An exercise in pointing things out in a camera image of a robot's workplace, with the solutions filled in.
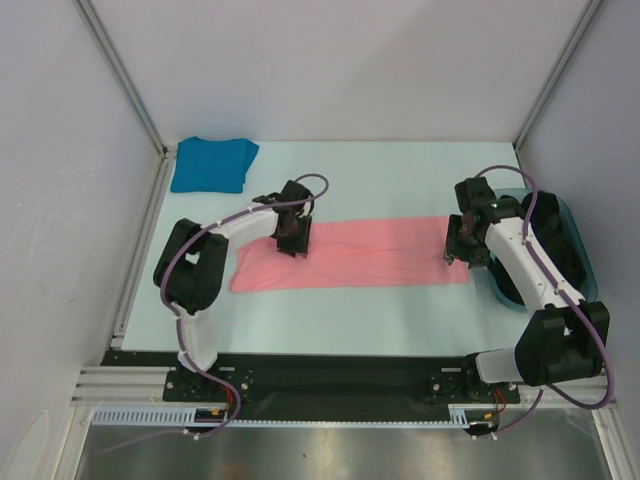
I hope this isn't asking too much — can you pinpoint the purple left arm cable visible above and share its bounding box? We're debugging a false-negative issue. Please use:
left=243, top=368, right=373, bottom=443
left=94, top=172, right=331, bottom=454

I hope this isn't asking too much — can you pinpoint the black t shirt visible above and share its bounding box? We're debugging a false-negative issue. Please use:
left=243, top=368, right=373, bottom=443
left=530, top=191, right=587, bottom=290

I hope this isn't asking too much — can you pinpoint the teal plastic basket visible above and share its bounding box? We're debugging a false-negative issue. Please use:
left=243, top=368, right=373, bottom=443
left=488, top=191, right=598, bottom=312

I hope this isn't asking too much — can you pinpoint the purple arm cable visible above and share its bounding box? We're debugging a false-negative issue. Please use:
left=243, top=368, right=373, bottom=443
left=469, top=164, right=616, bottom=441
left=94, top=172, right=331, bottom=454

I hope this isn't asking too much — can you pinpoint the folded blue t shirt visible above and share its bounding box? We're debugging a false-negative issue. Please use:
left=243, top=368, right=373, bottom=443
left=170, top=137, right=259, bottom=194

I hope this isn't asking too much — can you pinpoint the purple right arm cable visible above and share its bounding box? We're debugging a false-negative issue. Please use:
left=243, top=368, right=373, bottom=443
left=469, top=164, right=616, bottom=441

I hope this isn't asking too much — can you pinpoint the pink t shirt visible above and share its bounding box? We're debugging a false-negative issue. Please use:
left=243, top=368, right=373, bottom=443
left=230, top=217, right=470, bottom=294

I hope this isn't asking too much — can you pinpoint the right aluminium corner post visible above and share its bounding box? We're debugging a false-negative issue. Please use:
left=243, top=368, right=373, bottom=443
left=512, top=0, right=607, bottom=156

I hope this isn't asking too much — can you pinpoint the white slotted cable duct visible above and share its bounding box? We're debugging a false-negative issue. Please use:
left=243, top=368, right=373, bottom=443
left=91, top=406, right=497, bottom=430

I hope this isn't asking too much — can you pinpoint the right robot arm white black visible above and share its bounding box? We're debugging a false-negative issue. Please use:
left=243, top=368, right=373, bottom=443
left=444, top=176, right=610, bottom=401

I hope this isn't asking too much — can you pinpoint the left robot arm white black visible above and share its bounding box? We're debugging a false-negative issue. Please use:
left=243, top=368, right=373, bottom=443
left=153, top=180, right=316, bottom=400

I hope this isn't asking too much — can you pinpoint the aluminium front frame rail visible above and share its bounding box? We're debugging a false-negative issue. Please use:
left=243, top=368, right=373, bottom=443
left=71, top=366, right=608, bottom=408

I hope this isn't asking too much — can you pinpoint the aluminium corner post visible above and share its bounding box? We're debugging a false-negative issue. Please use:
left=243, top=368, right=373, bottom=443
left=512, top=0, right=607, bottom=156
left=72, top=0, right=169, bottom=159

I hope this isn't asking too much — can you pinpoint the left aluminium corner post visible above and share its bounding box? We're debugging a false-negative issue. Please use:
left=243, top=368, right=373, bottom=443
left=72, top=0, right=169, bottom=159

